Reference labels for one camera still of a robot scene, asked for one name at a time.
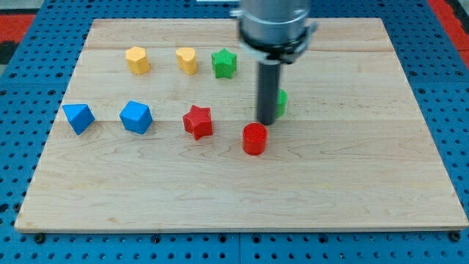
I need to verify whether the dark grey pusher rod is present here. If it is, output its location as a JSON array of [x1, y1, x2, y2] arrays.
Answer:
[[256, 61, 281, 125]]

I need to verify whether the red cylinder block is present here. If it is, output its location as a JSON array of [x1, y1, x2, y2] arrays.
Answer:
[[242, 122, 268, 155]]

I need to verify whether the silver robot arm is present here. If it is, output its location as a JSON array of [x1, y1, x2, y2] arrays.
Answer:
[[230, 0, 317, 125]]

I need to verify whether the green star block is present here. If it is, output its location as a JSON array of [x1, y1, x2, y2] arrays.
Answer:
[[211, 48, 237, 78]]

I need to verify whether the red star block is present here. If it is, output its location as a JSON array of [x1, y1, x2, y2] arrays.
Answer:
[[182, 105, 213, 141]]

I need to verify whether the green cylinder block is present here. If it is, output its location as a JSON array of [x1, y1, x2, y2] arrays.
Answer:
[[276, 89, 288, 118]]

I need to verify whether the yellow heart block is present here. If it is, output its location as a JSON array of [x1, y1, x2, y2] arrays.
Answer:
[[175, 47, 198, 75]]

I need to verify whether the yellow hexagon block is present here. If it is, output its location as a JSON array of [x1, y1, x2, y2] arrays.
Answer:
[[125, 46, 150, 75]]

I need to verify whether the wooden board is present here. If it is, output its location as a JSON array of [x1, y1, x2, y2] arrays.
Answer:
[[15, 18, 468, 234]]

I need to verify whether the blue cube block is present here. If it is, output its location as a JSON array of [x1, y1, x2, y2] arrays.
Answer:
[[119, 100, 152, 134]]

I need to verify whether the blue triangle block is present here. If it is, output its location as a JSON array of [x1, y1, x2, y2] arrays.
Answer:
[[62, 104, 95, 135]]

